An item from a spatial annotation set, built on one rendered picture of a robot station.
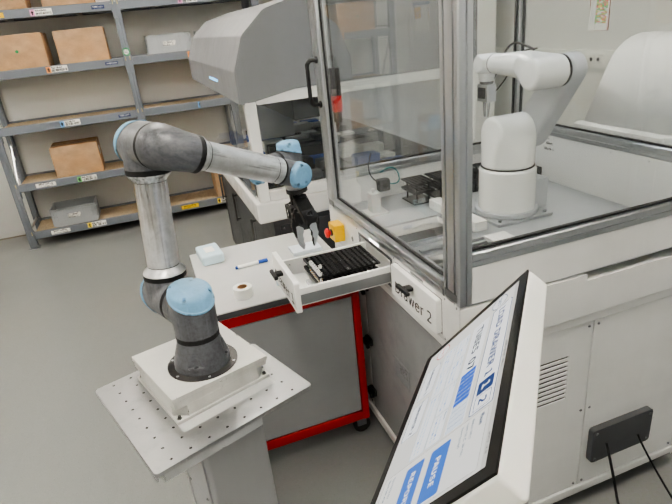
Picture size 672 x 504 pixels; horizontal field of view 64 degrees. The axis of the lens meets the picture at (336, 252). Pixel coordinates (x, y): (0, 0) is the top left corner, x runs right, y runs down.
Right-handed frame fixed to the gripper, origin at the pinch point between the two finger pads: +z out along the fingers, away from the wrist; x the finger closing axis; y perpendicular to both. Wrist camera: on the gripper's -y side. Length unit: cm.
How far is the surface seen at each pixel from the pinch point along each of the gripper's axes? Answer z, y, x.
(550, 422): 58, -62, -47
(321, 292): 10.7, -14.4, 4.1
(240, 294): 17.6, 16.1, 24.0
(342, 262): 8.2, -4.9, -8.8
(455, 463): -19, -115, 26
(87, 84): -33, 421, 40
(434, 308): 8, -49, -16
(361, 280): 11.0, -15.8, -9.9
